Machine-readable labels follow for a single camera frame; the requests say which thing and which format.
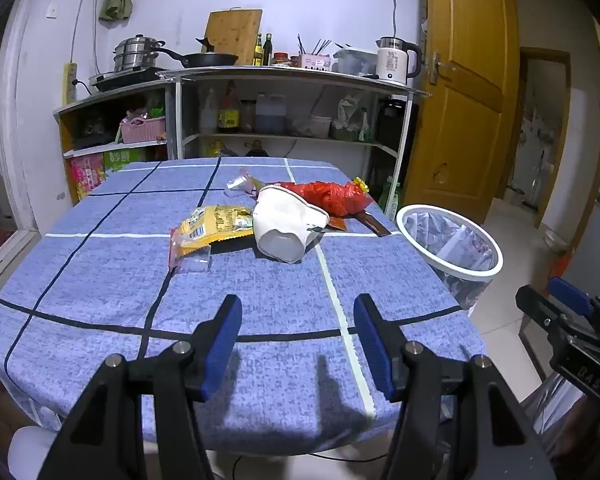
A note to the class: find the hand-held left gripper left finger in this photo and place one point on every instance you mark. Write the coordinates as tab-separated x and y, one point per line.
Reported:
222	345

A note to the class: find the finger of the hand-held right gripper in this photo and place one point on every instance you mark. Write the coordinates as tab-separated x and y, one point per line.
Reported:
570	296
540	310

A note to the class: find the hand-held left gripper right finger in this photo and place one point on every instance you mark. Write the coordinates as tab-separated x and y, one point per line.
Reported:
372	345

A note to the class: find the white bin with liner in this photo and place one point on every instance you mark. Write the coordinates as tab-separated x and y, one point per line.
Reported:
445	240

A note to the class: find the yellow snack packet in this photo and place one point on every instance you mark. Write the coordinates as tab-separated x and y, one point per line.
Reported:
215	225

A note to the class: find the brown wrapper strip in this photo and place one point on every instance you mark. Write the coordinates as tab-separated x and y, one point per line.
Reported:
365	222

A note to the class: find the white paper cup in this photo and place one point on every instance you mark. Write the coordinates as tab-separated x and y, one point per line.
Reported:
280	220

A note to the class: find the red plastic bag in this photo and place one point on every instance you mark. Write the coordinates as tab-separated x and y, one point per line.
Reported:
335	197

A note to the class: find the small yellow wrapper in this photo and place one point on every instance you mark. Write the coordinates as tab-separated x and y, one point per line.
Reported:
361	184

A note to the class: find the clear plastic wrapper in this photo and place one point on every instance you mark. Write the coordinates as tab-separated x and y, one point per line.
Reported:
242	182

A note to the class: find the orange plastic object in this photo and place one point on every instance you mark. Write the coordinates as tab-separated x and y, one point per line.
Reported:
560	270

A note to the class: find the metal bowl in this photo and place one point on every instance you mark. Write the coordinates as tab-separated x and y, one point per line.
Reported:
555	242

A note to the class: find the silver foil bag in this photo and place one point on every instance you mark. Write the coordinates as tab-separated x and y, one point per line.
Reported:
555	415

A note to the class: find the blue checked tablecloth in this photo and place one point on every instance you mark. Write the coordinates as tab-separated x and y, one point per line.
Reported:
105	285

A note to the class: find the white washing machine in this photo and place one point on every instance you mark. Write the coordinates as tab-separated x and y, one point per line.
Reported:
535	165

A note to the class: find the green drink bottle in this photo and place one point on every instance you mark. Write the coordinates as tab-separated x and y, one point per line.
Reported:
391	200

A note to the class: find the yellow cooking oil bottle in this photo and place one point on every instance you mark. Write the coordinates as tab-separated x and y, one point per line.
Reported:
220	150

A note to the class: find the large dark bottle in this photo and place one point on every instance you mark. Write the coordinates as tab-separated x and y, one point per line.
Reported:
257	150

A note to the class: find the green printed box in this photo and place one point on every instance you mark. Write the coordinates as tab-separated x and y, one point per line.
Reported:
125	160

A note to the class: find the black tall appliance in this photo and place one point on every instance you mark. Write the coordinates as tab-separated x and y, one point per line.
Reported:
390	135

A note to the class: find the yellow wooden door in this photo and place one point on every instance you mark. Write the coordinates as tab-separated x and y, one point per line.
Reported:
465	110

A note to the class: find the green spray bottle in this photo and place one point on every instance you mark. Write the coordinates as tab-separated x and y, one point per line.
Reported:
365	130

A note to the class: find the pink printed box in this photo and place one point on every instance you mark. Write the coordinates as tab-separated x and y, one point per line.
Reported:
87	172

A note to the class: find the white stool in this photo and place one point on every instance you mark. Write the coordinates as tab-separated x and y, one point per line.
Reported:
27	452

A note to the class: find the white plastic tub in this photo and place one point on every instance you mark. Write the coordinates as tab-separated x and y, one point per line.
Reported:
320	126

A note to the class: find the brown glass jar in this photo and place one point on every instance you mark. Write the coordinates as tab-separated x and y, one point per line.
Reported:
248	117

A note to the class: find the pink plastic basket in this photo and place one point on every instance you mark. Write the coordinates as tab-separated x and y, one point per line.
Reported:
142	130

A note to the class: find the soy sauce bottle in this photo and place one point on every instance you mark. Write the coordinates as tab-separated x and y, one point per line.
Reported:
228	115

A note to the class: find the white plastic bottle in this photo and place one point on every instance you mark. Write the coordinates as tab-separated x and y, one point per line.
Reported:
208	115

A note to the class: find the clear plastic bag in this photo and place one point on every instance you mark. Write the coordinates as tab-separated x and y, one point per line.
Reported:
347	115

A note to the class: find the grey plastic jug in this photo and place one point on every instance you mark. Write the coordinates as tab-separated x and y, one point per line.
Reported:
270	117

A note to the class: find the wooden shelf unit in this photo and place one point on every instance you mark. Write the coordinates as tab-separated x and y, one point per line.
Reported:
65	125

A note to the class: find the metal kitchen shelf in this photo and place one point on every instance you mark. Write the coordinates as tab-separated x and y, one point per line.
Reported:
290	74

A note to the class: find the clear plastic container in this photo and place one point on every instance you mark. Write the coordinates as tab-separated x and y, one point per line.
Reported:
352	62

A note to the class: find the white electric kettle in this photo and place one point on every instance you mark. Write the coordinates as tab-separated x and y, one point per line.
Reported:
392	62

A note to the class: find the black induction cooker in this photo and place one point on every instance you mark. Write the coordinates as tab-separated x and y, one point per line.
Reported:
125	79

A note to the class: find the black frying pan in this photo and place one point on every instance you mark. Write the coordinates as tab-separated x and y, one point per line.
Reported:
210	59

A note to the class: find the pink chopstick holder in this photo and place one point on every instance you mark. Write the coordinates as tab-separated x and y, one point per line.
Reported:
315	62

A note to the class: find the red lid jar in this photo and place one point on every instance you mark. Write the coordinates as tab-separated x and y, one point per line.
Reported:
280	59

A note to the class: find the green oil bottle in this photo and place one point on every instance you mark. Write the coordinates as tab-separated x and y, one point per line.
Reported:
257	55

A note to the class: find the dark sauce bottle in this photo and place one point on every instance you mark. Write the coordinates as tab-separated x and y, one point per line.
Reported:
267	52

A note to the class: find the bundle of chopsticks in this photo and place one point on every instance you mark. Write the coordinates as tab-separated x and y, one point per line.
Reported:
320	46

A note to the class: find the yellow power strip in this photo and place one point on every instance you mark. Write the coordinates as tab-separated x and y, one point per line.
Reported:
69	82

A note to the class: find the steel steamer pot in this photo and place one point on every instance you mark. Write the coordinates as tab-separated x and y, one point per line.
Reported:
135	52

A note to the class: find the wooden cutting board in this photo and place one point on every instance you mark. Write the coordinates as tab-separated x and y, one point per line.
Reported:
232	30

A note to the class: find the white wall switch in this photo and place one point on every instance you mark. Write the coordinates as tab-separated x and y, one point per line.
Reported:
52	10

